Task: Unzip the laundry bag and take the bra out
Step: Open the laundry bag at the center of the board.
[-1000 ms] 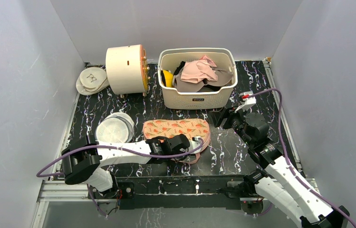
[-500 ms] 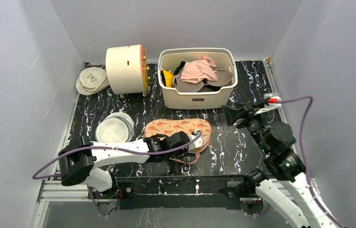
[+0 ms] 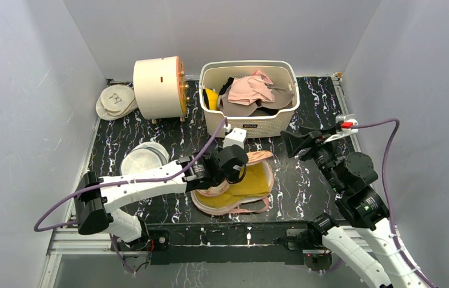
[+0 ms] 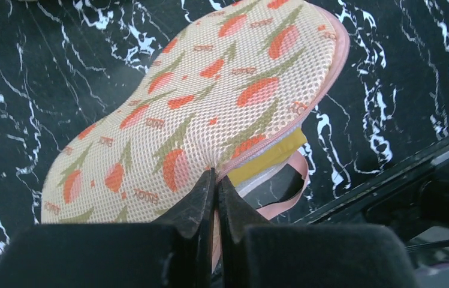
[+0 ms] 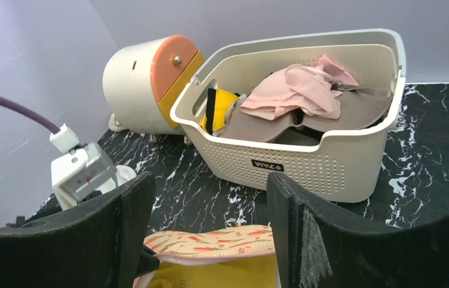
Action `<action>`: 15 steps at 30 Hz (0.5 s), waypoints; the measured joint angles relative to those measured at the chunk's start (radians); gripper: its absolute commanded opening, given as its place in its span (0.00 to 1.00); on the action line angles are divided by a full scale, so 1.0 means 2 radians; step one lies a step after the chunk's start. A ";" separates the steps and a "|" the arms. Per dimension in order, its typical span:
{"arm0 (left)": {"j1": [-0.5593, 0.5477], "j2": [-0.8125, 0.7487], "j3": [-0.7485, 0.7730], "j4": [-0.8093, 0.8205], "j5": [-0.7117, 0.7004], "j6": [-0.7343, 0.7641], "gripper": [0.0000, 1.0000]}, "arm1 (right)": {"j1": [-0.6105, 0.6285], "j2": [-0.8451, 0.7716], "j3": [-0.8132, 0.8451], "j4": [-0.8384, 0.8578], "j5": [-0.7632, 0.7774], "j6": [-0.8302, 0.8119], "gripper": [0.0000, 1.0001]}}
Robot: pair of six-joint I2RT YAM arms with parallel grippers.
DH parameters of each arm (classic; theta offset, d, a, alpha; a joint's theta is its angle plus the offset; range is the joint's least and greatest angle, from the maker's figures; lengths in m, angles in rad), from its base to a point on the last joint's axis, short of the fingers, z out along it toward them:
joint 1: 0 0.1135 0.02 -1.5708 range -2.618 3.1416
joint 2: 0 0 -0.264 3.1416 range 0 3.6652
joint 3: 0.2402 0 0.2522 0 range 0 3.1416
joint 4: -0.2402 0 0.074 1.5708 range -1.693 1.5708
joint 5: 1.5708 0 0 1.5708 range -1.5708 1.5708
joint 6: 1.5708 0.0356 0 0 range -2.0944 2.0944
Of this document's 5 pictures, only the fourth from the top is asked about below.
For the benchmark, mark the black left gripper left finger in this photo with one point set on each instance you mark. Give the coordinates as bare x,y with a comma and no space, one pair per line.
173,251

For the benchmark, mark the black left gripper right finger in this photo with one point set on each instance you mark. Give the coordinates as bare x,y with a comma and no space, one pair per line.
258,253

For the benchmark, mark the yellow bra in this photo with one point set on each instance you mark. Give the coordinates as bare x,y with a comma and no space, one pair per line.
286,151

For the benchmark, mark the floral mesh laundry bag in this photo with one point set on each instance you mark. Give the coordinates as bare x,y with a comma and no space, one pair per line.
228,87

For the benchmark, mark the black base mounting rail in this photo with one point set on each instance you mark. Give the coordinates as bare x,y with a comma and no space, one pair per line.
411,199

